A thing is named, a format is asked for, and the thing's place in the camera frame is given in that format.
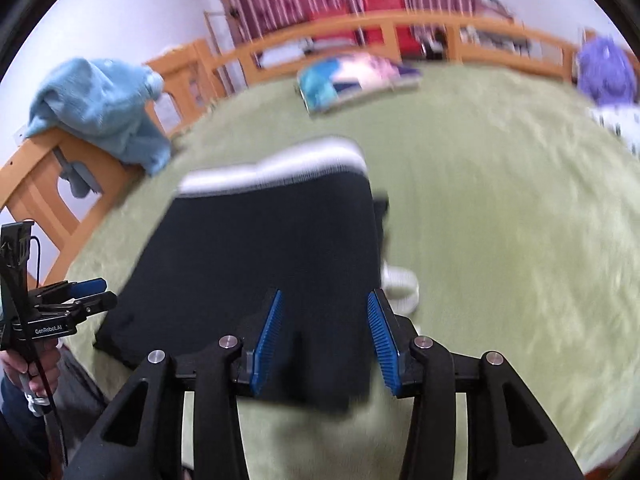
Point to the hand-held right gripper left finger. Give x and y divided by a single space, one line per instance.
267 345

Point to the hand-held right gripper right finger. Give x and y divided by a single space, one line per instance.
382 340

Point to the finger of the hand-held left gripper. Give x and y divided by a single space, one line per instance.
85 287
97 302

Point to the black pants with white stripe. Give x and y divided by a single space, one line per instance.
250 240

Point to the person's left forearm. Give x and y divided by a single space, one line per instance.
20 435

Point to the person's left hand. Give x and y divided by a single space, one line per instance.
37 372

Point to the grey hanging cloth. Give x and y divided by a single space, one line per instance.
80 175

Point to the green fleece blanket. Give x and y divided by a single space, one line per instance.
500 260

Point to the colourful patchwork pillow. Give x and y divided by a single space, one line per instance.
350 80

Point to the white dotted pillow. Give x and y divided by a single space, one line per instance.
617 125

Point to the red chair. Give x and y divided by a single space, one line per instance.
387 17
332 22

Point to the purple plush toy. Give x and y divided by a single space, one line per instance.
607 70

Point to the wooden bed frame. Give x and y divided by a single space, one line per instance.
30 180

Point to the white wall socket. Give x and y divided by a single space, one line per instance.
20 135

